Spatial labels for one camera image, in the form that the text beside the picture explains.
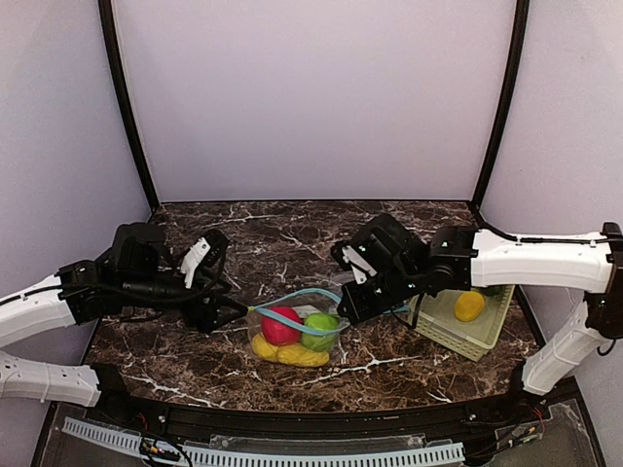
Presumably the red toy fruit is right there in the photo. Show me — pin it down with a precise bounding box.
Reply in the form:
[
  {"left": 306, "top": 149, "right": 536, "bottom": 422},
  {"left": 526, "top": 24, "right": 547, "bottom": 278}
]
[{"left": 261, "top": 306, "right": 303, "bottom": 346}]

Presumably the green toy fruit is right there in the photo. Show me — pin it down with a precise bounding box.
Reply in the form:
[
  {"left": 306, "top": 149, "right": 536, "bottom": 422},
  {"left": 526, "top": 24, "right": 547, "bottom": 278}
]
[{"left": 300, "top": 313, "right": 341, "bottom": 352}]

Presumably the clear zip bag blue zipper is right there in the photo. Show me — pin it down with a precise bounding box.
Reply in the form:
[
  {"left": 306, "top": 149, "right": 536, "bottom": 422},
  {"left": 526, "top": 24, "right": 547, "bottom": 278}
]
[{"left": 245, "top": 288, "right": 349, "bottom": 361}]

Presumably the yellow toy pear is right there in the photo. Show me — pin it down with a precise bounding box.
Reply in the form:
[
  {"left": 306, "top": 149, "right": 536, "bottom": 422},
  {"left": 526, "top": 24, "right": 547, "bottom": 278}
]
[{"left": 276, "top": 343, "right": 330, "bottom": 368}]

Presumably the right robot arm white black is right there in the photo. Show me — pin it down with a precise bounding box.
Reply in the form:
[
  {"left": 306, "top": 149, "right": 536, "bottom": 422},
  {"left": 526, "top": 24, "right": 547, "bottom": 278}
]
[{"left": 331, "top": 214, "right": 622, "bottom": 395}]

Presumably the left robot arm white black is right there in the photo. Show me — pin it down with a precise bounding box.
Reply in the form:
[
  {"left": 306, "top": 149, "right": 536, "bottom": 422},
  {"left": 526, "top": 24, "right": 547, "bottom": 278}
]
[{"left": 1, "top": 222, "right": 248, "bottom": 408}]

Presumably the yellow toy lemon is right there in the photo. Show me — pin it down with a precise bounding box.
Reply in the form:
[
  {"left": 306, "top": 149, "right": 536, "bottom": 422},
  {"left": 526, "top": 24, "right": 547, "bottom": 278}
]
[{"left": 454, "top": 291, "right": 486, "bottom": 322}]

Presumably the pale green plastic basket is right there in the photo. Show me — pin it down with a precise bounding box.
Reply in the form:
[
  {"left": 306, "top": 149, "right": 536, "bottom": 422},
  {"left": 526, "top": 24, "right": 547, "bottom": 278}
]
[{"left": 408, "top": 285, "right": 514, "bottom": 362}]

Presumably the white slotted cable duct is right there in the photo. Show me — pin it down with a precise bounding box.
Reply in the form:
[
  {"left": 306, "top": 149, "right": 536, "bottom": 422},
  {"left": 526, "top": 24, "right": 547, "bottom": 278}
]
[{"left": 62, "top": 417, "right": 465, "bottom": 467}]

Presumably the black front table rail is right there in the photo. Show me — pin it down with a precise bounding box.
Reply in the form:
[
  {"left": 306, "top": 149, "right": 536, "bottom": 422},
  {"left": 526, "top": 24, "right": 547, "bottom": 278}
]
[{"left": 87, "top": 395, "right": 539, "bottom": 441}]

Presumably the left black frame post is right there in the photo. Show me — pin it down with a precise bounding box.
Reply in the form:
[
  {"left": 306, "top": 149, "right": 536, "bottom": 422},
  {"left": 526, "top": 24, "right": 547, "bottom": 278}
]
[{"left": 97, "top": 0, "right": 161, "bottom": 213}]

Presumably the black frame post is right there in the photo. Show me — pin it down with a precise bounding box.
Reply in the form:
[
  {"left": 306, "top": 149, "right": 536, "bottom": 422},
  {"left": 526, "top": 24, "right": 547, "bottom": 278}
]
[
  {"left": 97, "top": 0, "right": 161, "bottom": 213},
  {"left": 471, "top": 0, "right": 530, "bottom": 210}
]

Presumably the right black frame post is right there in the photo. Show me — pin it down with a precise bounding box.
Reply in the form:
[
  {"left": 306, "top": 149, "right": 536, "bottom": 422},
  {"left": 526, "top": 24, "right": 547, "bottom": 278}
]
[{"left": 471, "top": 0, "right": 530, "bottom": 210}]

